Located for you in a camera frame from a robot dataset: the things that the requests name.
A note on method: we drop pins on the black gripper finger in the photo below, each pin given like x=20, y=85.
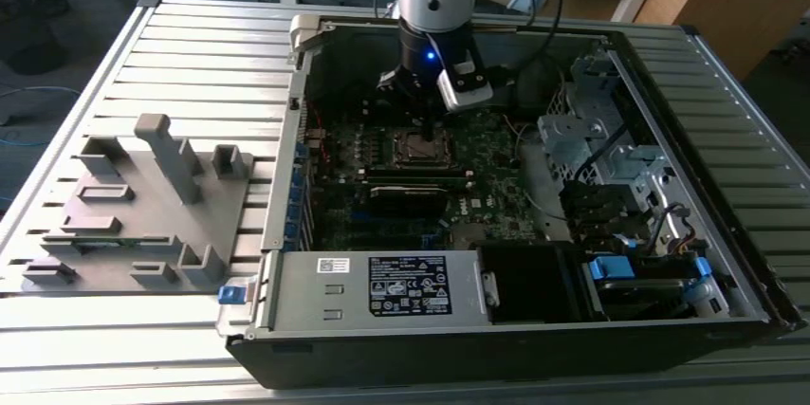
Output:
x=430, y=132

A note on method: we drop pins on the silver green CPU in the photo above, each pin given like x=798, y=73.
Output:
x=418, y=150

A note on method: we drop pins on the CPU socket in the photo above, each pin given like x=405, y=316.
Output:
x=425, y=162

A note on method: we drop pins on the RAM slot black clips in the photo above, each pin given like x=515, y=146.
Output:
x=414, y=178
x=414, y=168

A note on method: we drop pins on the RAM slot white clips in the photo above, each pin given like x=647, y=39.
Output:
x=414, y=172
x=414, y=183

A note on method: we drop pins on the black expansion card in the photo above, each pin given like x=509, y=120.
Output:
x=409, y=203

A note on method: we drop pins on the green motherboard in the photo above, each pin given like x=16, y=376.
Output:
x=499, y=196

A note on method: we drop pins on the silver ethernet port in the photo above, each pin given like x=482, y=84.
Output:
x=317, y=133

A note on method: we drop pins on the grey case latch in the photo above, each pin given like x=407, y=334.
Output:
x=302, y=30

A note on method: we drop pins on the silver drive cage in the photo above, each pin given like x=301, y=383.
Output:
x=570, y=132

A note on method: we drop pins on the small chipset heatsink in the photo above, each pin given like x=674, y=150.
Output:
x=469, y=235

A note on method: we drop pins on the silver power supply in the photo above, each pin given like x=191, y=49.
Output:
x=303, y=296

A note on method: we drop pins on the hard disk in blue carrier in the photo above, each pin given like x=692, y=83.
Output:
x=610, y=266

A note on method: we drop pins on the grey parts rack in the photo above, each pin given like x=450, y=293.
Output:
x=158, y=215

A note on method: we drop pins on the blue plastic latch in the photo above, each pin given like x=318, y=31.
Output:
x=231, y=295

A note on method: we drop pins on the black PC case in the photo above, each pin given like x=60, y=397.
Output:
x=443, y=362

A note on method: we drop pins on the blue disk carrier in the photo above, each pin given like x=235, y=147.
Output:
x=701, y=266

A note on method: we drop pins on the green RAM stick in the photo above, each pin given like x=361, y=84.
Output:
x=104, y=244

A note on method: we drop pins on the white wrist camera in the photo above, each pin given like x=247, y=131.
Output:
x=465, y=99

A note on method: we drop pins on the blue bracket clip row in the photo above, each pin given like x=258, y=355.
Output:
x=301, y=151

